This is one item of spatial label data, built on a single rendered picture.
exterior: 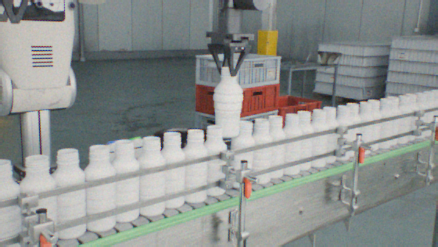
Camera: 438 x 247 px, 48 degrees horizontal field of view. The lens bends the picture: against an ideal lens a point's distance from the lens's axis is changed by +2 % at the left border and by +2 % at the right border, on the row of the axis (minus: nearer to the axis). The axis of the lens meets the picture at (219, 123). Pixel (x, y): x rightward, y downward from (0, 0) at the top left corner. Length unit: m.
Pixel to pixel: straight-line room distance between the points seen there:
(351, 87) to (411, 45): 1.23
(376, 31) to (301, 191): 11.49
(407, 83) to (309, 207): 6.53
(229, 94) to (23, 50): 0.63
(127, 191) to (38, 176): 0.18
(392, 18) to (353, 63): 4.28
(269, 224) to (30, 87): 0.78
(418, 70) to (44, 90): 6.72
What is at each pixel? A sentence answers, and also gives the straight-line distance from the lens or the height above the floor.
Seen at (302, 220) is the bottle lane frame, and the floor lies 0.87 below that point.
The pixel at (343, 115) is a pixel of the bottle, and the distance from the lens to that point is 1.50.
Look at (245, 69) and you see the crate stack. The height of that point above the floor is 1.03.
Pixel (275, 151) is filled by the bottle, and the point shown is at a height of 1.08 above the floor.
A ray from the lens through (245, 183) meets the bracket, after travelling 1.07.
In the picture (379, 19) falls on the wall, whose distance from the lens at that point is 12.72.
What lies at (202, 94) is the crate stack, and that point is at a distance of 3.77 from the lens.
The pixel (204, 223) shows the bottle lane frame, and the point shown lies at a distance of 1.11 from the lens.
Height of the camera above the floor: 1.42
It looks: 13 degrees down
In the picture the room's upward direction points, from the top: 2 degrees clockwise
